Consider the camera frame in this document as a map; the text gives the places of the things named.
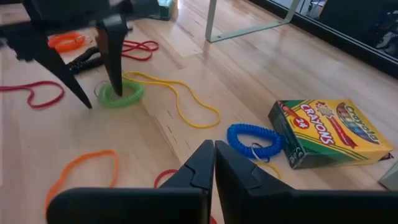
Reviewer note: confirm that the red rubber band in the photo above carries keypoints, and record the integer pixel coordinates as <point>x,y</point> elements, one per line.
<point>63,92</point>
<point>161,175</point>
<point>154,44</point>

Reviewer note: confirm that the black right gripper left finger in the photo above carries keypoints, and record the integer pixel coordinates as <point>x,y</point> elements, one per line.
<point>155,205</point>

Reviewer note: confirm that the yellow Crayola crayons box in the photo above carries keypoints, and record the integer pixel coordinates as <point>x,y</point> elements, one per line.
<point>329,130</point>

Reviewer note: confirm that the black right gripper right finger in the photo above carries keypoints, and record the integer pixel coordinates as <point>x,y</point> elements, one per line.
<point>280,208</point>

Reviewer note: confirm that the yellow rubber band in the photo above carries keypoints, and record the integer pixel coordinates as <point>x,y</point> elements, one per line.
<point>202,126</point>
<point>273,168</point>

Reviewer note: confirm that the orange rubber band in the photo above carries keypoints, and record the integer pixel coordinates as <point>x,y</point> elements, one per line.
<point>102,152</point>

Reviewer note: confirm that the green white Crayola box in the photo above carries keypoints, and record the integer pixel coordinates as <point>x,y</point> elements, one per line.
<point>164,11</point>

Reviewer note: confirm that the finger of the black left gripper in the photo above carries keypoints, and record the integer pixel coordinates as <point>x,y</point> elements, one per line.
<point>46,56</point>
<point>113,46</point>

